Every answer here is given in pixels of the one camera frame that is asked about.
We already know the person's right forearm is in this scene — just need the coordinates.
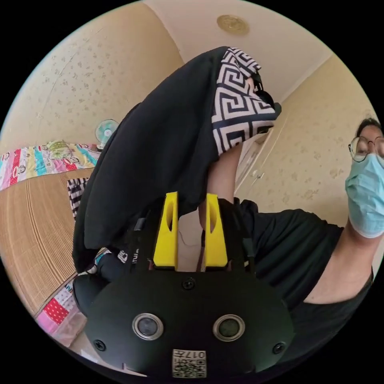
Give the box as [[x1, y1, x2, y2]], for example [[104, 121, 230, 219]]
[[207, 145, 242, 205]]

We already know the striped garment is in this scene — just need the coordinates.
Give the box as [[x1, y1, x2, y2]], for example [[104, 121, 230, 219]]
[[67, 177, 91, 221]]

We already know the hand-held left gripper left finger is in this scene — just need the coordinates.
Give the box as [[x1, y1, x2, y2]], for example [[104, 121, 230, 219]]
[[152, 192, 179, 268]]

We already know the person's body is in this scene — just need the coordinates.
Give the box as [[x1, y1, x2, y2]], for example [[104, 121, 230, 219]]
[[217, 117, 384, 364]]

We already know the round gold ceiling lamp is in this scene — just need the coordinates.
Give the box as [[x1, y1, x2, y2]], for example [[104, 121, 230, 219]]
[[216, 14, 250, 36]]

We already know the bed with woven mat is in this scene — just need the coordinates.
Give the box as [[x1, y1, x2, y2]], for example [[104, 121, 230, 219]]
[[0, 140, 102, 354]]

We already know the black long sleeve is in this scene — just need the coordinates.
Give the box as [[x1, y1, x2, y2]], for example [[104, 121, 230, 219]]
[[72, 46, 282, 274]]

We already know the white standing fan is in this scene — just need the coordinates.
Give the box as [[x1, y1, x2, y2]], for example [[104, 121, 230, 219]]
[[94, 118, 120, 152]]

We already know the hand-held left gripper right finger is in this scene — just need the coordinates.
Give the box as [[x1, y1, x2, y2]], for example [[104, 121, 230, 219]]
[[205, 193, 228, 268]]

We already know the white cupboard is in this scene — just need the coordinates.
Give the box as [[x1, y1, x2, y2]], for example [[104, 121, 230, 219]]
[[235, 130, 272, 193]]

